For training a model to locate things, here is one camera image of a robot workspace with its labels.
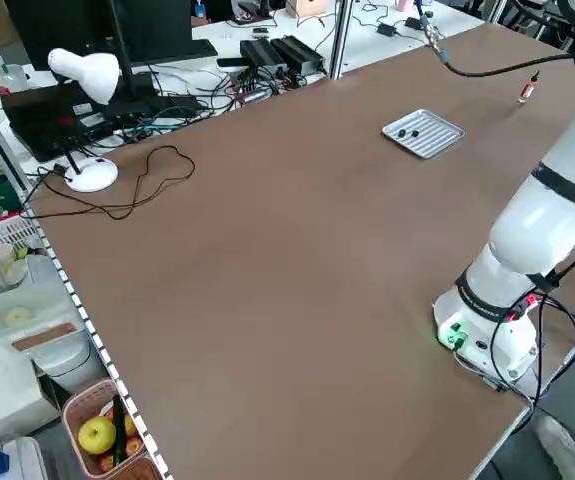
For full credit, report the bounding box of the aluminium table edge rail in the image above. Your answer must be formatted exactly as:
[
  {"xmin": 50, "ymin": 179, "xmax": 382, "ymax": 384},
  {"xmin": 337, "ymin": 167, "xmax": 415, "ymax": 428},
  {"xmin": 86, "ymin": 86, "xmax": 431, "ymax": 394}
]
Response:
[{"xmin": 19, "ymin": 204, "xmax": 174, "ymax": 480}]

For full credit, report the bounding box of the silver ribbed metal tray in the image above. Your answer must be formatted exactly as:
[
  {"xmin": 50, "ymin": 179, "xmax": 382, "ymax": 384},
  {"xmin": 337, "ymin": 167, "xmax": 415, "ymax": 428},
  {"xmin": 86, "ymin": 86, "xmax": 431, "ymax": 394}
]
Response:
[{"xmin": 380, "ymin": 108, "xmax": 466, "ymax": 162}]

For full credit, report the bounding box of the black monitor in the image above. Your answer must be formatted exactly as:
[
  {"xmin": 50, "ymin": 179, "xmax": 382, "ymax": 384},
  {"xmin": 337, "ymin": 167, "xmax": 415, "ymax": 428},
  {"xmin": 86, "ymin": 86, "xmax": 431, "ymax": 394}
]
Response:
[{"xmin": 5, "ymin": 0, "xmax": 218, "ymax": 69}]

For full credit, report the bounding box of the clear plastic container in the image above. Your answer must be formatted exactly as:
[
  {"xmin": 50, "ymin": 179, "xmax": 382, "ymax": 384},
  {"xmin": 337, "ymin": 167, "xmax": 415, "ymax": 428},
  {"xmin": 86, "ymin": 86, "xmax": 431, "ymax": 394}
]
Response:
[{"xmin": 0, "ymin": 284, "xmax": 78, "ymax": 354}]

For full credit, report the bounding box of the yellow green apple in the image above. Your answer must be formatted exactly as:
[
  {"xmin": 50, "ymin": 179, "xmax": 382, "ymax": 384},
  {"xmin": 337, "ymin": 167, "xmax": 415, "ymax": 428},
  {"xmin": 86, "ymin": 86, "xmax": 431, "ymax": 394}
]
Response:
[{"xmin": 77, "ymin": 415, "xmax": 117, "ymax": 455}]

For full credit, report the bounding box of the thin brown lamp cable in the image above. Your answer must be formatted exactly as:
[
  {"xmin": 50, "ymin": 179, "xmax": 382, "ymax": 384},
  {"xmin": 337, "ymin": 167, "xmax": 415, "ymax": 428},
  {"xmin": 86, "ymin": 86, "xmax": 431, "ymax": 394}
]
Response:
[{"xmin": 26, "ymin": 145, "xmax": 197, "ymax": 221}]

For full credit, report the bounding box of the pink plastic basket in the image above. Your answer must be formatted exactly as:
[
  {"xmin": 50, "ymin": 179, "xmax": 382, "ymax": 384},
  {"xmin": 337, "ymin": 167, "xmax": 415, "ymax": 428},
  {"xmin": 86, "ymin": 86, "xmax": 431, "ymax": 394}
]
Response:
[{"xmin": 61, "ymin": 377, "xmax": 164, "ymax": 480}]

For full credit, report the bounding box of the black ribbed power supply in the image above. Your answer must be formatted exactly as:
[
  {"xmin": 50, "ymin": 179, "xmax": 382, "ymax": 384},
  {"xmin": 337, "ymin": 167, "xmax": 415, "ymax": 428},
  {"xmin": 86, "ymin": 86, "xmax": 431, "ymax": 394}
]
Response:
[
  {"xmin": 239, "ymin": 38, "xmax": 288, "ymax": 76},
  {"xmin": 270, "ymin": 35, "xmax": 326, "ymax": 74}
]

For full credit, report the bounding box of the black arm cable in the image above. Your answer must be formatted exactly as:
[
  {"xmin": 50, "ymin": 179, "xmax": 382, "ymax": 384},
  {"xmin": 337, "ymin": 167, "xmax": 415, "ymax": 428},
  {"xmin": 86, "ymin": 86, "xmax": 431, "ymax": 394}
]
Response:
[{"xmin": 414, "ymin": 0, "xmax": 575, "ymax": 79}]

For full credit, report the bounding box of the black laptop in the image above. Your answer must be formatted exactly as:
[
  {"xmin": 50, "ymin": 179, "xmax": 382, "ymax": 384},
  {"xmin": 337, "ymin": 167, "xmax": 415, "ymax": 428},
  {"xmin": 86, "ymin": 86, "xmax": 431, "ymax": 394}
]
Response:
[{"xmin": 0, "ymin": 82, "xmax": 118, "ymax": 162}]

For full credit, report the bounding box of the white plastic basket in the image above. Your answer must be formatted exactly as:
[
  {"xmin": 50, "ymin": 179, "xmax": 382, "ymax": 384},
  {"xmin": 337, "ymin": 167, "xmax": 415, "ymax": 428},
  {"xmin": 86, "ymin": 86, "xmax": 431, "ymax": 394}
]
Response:
[{"xmin": 0, "ymin": 213, "xmax": 48, "ymax": 296}]

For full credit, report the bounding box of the aluminium frame post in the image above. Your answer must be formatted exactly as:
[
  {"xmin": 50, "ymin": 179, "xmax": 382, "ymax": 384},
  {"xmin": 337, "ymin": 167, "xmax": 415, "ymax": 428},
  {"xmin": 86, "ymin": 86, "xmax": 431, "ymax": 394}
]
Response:
[{"xmin": 329, "ymin": 0, "xmax": 356, "ymax": 81}]

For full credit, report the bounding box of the person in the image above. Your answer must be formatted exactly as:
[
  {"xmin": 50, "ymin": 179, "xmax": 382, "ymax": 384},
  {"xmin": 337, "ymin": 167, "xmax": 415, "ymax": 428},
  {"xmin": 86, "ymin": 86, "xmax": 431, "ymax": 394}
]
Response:
[{"xmin": 531, "ymin": 414, "xmax": 575, "ymax": 480}]

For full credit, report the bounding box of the small oil bottle red label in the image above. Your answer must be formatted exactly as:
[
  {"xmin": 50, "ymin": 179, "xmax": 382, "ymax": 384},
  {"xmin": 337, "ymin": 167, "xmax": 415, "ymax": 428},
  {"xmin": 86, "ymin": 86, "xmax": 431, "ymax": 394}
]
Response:
[{"xmin": 517, "ymin": 70, "xmax": 541, "ymax": 105}]

